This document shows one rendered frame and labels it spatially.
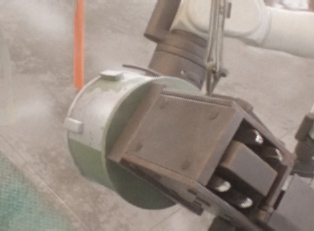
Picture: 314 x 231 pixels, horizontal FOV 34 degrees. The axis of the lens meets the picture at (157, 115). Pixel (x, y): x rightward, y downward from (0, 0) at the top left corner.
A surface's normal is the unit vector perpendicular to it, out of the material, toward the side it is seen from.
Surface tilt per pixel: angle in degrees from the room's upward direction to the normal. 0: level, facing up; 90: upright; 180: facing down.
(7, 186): 0
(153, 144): 43
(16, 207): 0
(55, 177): 0
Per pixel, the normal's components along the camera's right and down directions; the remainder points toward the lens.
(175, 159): -0.67, -0.52
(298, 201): 0.54, 0.14
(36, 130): 0.00, -0.77
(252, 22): 0.22, -0.01
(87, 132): -0.83, -0.09
